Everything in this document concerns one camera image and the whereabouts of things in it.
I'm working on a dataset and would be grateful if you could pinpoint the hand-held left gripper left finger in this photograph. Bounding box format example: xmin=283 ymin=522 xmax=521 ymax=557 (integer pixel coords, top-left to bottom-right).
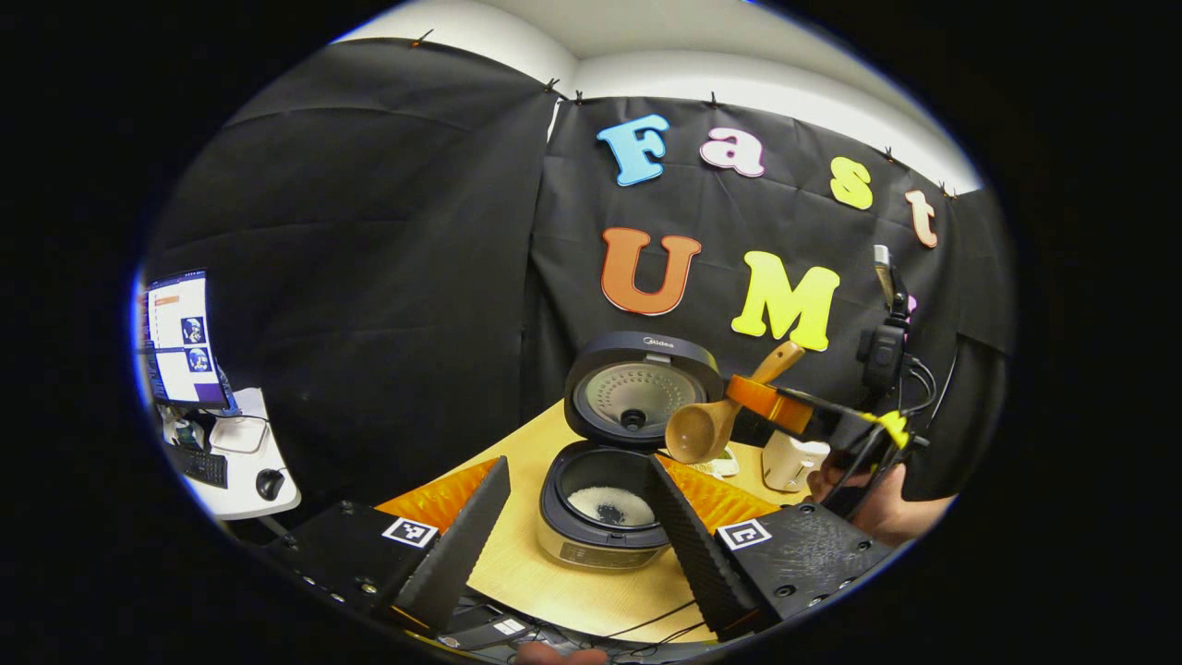
xmin=263 ymin=457 xmax=514 ymax=638

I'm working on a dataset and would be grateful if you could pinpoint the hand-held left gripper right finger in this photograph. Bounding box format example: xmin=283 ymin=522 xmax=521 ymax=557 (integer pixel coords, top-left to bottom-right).
xmin=644 ymin=455 xmax=897 ymax=645

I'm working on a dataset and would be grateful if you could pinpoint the wooden spoon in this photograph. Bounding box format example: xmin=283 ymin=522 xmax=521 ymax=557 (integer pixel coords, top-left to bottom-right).
xmin=665 ymin=340 xmax=806 ymax=466

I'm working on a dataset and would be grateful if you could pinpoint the dark grey rice cooker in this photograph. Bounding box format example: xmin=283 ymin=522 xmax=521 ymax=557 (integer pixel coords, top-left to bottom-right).
xmin=536 ymin=331 xmax=726 ymax=571

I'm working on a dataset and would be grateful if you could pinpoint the white toaster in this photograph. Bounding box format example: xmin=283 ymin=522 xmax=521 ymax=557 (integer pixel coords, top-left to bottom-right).
xmin=762 ymin=429 xmax=832 ymax=493

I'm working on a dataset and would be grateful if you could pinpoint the white divided bean plate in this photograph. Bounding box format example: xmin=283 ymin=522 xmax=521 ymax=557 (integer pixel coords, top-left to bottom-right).
xmin=693 ymin=446 xmax=741 ymax=479

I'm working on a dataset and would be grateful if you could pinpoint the black power adapter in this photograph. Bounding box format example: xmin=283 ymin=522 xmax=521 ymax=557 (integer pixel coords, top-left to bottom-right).
xmin=439 ymin=614 xmax=537 ymax=653

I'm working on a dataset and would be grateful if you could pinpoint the white desk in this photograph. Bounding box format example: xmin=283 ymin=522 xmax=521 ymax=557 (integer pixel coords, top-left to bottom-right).
xmin=152 ymin=388 xmax=303 ymax=522

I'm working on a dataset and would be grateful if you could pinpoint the black keyboard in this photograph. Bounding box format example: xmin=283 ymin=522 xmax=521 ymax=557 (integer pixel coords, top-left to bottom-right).
xmin=164 ymin=443 xmax=230 ymax=490

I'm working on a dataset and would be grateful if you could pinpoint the black backdrop cloth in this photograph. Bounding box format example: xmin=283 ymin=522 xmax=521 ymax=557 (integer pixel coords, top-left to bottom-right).
xmin=139 ymin=37 xmax=1017 ymax=529

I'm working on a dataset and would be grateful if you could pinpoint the computer monitor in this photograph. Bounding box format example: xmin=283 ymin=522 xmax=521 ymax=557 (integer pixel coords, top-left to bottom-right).
xmin=139 ymin=270 xmax=232 ymax=412

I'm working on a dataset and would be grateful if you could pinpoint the black cable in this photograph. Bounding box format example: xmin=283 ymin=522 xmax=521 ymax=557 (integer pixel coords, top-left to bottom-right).
xmin=591 ymin=598 xmax=707 ymax=646

